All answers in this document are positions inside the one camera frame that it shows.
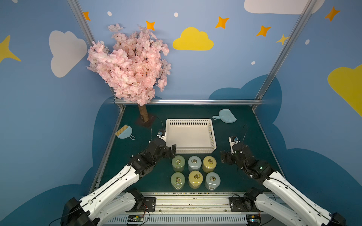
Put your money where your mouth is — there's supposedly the right aluminium frame post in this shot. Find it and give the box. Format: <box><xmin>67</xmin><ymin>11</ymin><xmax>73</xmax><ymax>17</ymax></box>
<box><xmin>252</xmin><ymin>0</ymin><xmax>324</xmax><ymax>112</ymax></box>

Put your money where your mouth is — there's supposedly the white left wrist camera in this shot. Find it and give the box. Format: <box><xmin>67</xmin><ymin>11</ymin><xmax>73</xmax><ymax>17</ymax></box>
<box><xmin>157</xmin><ymin>130</ymin><xmax>166</xmax><ymax>141</ymax></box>

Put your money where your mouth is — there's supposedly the brown tree base plate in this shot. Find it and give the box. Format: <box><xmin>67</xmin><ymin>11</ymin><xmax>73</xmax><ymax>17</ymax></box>
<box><xmin>134</xmin><ymin>112</ymin><xmax>156</xmax><ymax>129</ymax></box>

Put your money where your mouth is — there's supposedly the blue hand brush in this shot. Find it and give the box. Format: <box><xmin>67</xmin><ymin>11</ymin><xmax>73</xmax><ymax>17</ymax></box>
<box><xmin>115</xmin><ymin>125</ymin><xmax>136</xmax><ymax>140</ymax></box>

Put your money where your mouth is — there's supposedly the aluminium frame post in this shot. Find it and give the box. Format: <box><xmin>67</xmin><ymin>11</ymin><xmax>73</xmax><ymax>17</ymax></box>
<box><xmin>252</xmin><ymin>0</ymin><xmax>324</xmax><ymax>112</ymax></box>
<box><xmin>67</xmin><ymin>0</ymin><xmax>125</xmax><ymax>111</ymax></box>

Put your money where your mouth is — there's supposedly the left aluminium frame post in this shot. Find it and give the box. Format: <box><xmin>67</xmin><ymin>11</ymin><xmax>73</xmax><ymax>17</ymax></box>
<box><xmin>67</xmin><ymin>0</ymin><xmax>125</xmax><ymax>111</ymax></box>

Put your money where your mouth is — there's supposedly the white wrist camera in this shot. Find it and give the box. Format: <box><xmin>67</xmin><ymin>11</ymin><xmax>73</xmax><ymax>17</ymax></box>
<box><xmin>228</xmin><ymin>136</ymin><xmax>240</xmax><ymax>154</ymax></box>
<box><xmin>157</xmin><ymin>130</ymin><xmax>166</xmax><ymax>141</ymax></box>

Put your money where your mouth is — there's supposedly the white perforated plastic basket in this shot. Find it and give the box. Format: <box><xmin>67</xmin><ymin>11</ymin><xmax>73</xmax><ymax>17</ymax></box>
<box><xmin>163</xmin><ymin>119</ymin><xmax>217</xmax><ymax>154</ymax></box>

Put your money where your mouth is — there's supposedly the light blue plastic dustpan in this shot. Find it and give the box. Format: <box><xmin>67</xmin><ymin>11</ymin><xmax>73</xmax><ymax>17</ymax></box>
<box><xmin>212</xmin><ymin>109</ymin><xmax>237</xmax><ymax>124</ymax></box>

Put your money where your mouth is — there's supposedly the right side floor rail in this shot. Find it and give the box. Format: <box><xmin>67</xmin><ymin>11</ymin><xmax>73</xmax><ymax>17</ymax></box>
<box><xmin>251</xmin><ymin>105</ymin><xmax>283</xmax><ymax>173</ymax></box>

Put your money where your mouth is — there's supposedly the front aluminium mounting rail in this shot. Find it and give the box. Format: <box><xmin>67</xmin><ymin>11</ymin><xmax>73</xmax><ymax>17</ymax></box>
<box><xmin>102</xmin><ymin>193</ymin><xmax>287</xmax><ymax>226</ymax></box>

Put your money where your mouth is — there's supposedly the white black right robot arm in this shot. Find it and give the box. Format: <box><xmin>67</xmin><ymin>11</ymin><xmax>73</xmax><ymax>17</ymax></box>
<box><xmin>221</xmin><ymin>137</ymin><xmax>347</xmax><ymax>226</ymax></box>

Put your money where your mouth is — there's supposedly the dark green tea canister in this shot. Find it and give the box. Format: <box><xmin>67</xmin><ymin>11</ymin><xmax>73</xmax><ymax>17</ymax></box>
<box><xmin>171</xmin><ymin>172</ymin><xmax>186</xmax><ymax>191</ymax></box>

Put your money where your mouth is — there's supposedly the left side floor rail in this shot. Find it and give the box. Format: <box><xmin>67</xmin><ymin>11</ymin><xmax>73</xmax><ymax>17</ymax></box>
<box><xmin>89</xmin><ymin>105</ymin><xmax>125</xmax><ymax>193</ymax></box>

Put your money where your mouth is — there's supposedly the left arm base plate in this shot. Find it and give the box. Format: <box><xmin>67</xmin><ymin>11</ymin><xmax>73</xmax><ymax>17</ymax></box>
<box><xmin>135</xmin><ymin>197</ymin><xmax>156</xmax><ymax>212</ymax></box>

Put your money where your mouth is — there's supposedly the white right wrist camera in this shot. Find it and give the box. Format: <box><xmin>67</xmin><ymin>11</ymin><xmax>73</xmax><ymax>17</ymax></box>
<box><xmin>228</xmin><ymin>136</ymin><xmax>240</xmax><ymax>154</ymax></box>

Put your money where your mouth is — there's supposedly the blue grey tea canister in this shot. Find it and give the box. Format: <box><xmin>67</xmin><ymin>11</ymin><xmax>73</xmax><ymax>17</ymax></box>
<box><xmin>205</xmin><ymin>172</ymin><xmax>221</xmax><ymax>191</ymax></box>
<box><xmin>188</xmin><ymin>156</ymin><xmax>202</xmax><ymax>172</ymax></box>

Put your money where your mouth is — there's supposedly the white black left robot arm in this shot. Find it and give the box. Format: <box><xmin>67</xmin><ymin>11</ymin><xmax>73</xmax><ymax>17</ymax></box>
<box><xmin>60</xmin><ymin>138</ymin><xmax>176</xmax><ymax>226</ymax></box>

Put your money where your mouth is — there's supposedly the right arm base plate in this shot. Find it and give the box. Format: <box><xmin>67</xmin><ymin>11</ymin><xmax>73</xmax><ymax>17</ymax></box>
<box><xmin>229</xmin><ymin>196</ymin><xmax>259</xmax><ymax>212</ymax></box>

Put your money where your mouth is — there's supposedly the pink cherry blossom tree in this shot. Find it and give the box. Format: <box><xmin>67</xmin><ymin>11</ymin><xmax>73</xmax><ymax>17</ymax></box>
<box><xmin>87</xmin><ymin>24</ymin><xmax>171</xmax><ymax>123</ymax></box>

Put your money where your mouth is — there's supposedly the rear aluminium frame rail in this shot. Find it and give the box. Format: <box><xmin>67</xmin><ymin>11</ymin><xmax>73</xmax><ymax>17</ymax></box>
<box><xmin>149</xmin><ymin>99</ymin><xmax>263</xmax><ymax>105</ymax></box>

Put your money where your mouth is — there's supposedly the yellow green tea canister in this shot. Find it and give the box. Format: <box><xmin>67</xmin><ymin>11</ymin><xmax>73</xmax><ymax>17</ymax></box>
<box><xmin>202</xmin><ymin>156</ymin><xmax>217</xmax><ymax>173</ymax></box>

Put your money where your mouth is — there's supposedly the floor rail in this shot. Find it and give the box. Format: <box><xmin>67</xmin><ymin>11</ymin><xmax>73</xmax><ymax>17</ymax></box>
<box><xmin>89</xmin><ymin>105</ymin><xmax>125</xmax><ymax>193</ymax></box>
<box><xmin>251</xmin><ymin>105</ymin><xmax>283</xmax><ymax>173</ymax></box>

